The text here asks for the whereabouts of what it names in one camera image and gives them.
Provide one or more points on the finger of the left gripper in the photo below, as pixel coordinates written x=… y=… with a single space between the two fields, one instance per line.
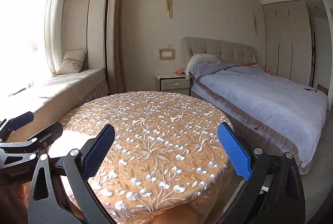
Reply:
x=7 y=127
x=46 y=137

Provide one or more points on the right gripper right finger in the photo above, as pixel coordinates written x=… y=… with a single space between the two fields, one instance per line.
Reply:
x=272 y=191

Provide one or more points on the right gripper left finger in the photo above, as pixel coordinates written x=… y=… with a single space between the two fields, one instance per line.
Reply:
x=60 y=192

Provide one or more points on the bed with lavender duvet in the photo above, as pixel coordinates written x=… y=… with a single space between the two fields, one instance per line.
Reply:
x=280 y=112

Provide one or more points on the beige throw pillow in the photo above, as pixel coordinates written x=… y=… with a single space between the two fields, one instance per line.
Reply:
x=72 y=62

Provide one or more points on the beige floral embroidered tablecloth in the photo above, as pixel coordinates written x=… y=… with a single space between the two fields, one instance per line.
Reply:
x=166 y=153

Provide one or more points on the small dark item on bed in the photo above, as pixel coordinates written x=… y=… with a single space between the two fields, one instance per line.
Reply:
x=311 y=89

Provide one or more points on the white sheer curtain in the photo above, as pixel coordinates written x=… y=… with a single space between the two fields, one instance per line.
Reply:
x=31 y=38

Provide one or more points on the grey bedside nightstand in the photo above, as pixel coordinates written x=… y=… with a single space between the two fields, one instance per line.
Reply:
x=172 y=83

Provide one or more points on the grey tufted headboard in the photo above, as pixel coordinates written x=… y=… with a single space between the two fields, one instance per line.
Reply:
x=225 y=51

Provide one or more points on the grey bed pillow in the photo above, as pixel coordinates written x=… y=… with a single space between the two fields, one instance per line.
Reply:
x=199 y=59

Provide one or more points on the beige built-in wardrobe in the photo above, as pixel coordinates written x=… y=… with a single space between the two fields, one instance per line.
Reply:
x=288 y=41

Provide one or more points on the orange item on nightstand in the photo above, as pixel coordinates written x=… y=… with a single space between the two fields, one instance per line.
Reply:
x=180 y=72

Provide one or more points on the framed wall switch plate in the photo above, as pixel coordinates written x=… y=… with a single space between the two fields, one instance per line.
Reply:
x=166 y=54

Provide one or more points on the gold wall sconce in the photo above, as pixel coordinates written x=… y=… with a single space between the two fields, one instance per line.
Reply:
x=169 y=8
x=255 y=22

